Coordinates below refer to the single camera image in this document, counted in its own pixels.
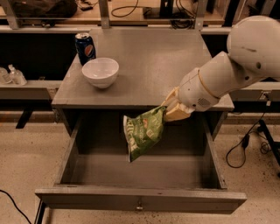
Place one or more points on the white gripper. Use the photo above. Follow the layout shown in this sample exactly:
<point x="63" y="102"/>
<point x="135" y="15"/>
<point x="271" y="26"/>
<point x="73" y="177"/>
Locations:
<point x="194" y="91"/>

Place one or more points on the green jalapeno chip bag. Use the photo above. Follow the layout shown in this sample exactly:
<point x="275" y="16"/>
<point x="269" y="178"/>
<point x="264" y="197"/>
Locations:
<point x="143" y="131"/>

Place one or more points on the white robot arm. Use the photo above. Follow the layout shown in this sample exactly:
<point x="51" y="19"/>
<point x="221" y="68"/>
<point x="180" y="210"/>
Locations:
<point x="252" y="55"/>

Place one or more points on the open grey top drawer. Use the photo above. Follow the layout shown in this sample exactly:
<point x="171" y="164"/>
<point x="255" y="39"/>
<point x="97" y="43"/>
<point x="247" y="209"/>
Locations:
<point x="179" y="174"/>

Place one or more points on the black bag on shelf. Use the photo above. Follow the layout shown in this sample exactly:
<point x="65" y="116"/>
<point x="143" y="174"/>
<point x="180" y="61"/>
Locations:
<point x="44" y="8"/>

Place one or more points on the grey wooden cabinet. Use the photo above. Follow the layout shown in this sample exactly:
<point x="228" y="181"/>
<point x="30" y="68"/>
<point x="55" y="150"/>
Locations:
<point x="152" y="61"/>

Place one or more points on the white ceramic bowl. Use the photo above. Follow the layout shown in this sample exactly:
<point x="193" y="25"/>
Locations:
<point x="101" y="72"/>

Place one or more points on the blue pepsi soda can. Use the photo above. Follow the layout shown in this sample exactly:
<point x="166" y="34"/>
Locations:
<point x="85" y="47"/>

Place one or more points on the clear plastic bottle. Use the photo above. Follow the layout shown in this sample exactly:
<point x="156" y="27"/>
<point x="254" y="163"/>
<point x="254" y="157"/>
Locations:
<point x="17" y="76"/>

